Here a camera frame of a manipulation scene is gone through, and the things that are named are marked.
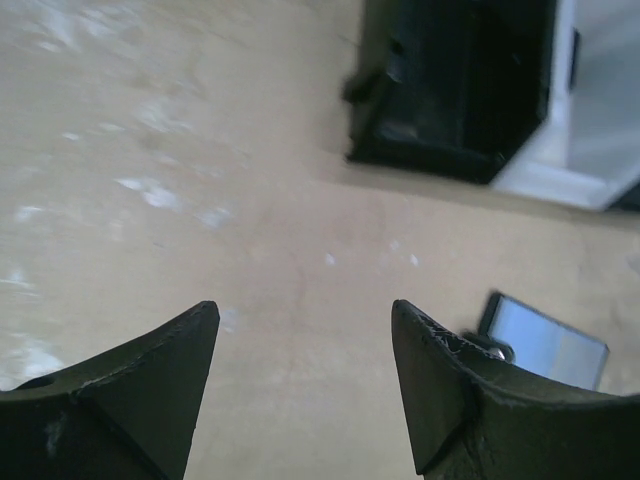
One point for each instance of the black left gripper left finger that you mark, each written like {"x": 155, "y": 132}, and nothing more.
{"x": 127, "y": 413}

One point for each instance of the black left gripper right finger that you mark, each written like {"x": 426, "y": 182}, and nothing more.
{"x": 472, "y": 414}

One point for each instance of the black and white tray organizer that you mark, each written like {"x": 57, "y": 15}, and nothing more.
{"x": 534, "y": 98}

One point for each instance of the black leather card holder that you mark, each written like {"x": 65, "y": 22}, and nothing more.
{"x": 531, "y": 340}

